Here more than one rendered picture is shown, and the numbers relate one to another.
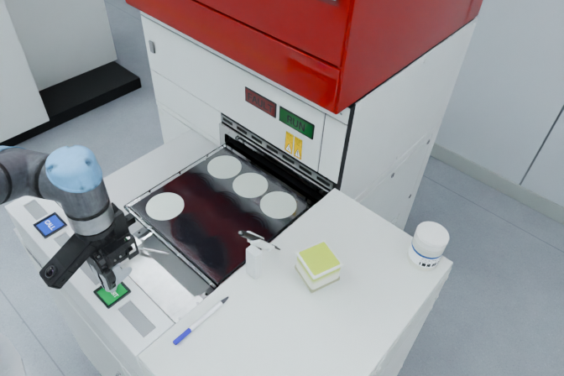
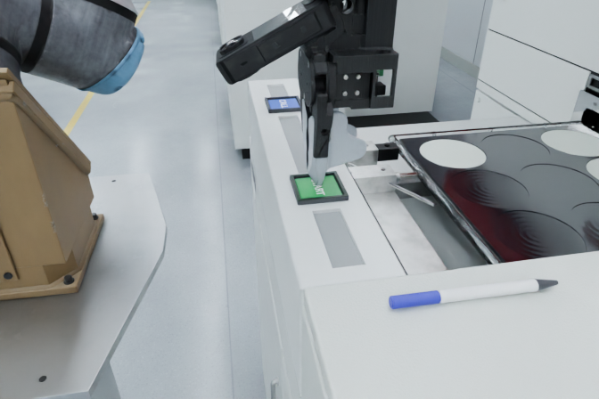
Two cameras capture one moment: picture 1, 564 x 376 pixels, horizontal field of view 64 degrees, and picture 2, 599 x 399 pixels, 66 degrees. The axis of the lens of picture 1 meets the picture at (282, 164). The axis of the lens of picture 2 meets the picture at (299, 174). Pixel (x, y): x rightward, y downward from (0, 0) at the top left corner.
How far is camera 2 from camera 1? 0.62 m
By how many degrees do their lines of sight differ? 35
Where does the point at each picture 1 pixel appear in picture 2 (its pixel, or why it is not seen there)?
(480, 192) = not seen: outside the picture
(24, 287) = (246, 273)
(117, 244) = (360, 52)
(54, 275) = (233, 48)
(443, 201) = not seen: outside the picture
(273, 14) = not seen: outside the picture
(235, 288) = (578, 277)
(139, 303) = (354, 219)
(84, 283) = (284, 165)
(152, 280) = (389, 231)
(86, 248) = (305, 14)
